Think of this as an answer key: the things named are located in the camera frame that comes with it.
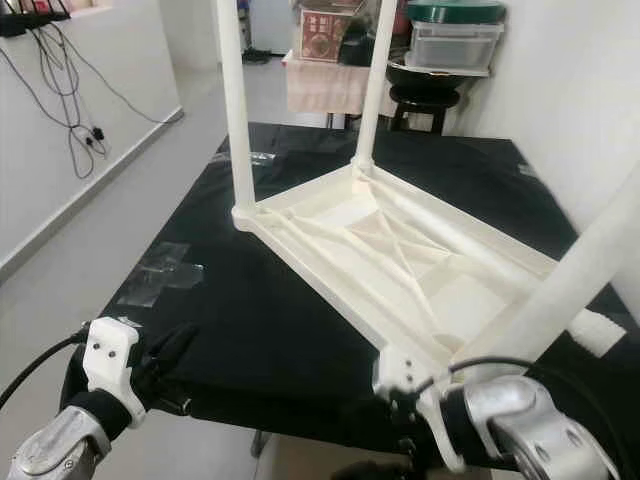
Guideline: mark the clear plastic storage container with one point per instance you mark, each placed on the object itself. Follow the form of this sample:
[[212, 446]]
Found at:
[[455, 45]]

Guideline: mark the dark green lid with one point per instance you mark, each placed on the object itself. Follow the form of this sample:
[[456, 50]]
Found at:
[[455, 12]]

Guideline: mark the black round stool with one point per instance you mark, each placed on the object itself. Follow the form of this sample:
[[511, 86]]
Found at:
[[425, 110]]

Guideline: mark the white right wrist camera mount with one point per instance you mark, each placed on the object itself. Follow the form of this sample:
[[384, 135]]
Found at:
[[405, 378]]

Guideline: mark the black table cloth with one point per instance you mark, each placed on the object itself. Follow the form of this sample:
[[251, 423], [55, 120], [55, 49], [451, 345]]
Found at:
[[290, 350]]

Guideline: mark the beige cloth covered table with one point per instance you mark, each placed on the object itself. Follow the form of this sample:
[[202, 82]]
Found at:
[[320, 88]]

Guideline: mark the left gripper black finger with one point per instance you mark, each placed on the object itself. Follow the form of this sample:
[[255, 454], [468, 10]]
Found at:
[[172, 342]]

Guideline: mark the black wok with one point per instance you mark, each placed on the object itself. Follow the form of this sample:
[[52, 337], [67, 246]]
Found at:
[[428, 78]]

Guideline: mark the clear plastic bag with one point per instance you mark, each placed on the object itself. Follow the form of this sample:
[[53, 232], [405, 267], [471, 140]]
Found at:
[[240, 157]]

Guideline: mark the white plastic table top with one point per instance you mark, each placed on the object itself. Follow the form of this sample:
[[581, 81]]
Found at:
[[420, 270]]

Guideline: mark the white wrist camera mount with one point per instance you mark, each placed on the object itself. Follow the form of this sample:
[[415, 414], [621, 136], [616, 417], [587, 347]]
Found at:
[[405, 378], [110, 360]]

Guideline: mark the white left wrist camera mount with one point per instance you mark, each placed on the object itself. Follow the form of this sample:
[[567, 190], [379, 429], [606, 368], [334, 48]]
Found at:
[[110, 360]]

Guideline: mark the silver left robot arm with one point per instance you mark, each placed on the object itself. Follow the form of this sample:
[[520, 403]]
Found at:
[[60, 450]]

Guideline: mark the white plastic table leg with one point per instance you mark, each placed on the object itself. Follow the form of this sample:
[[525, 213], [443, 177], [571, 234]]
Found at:
[[490, 262], [236, 110], [375, 85], [560, 290]]

